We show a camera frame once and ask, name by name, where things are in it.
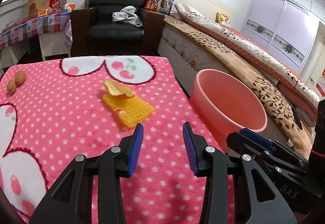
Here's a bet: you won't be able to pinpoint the yellow foam net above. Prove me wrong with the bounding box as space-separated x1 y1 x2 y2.
102 94 155 128

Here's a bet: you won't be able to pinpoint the yellow chip peel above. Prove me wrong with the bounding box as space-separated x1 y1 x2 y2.
103 79 135 99

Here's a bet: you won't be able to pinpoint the pink plastic trash bucket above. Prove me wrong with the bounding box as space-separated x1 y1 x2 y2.
190 69 268 152

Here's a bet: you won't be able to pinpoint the pink polka dot blanket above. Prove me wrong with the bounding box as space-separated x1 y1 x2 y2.
1 56 217 223

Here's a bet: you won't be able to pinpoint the floral white orange duvet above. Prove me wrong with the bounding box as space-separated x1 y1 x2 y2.
175 4 320 127

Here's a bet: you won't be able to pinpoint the bed with brown blanket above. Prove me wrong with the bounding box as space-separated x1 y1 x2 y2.
158 0 314 157

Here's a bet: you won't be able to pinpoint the white wardrobe sliding doors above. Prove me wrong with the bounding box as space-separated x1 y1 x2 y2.
241 0 324 73

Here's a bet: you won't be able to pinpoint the yellow pillow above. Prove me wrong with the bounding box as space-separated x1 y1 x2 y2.
216 12 231 27

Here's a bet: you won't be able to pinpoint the walnut left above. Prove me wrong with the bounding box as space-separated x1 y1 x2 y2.
6 80 16 95

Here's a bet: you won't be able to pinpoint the black leather armchair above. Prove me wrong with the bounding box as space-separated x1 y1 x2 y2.
70 0 165 57

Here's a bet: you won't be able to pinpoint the white crumpled cloth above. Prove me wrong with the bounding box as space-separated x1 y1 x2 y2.
112 6 143 27

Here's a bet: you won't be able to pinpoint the checkered tablecloth side table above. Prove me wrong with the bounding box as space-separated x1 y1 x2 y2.
1 11 71 73

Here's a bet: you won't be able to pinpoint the colourful patterned cushion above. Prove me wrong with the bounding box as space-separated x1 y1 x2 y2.
145 0 174 15

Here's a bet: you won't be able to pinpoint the red snack bag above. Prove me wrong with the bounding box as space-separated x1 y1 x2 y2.
49 0 61 11

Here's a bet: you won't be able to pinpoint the brown paper shopping bag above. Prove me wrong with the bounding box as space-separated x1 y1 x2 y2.
27 0 50 19

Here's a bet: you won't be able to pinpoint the red wall calendar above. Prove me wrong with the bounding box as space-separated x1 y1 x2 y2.
316 69 325 97

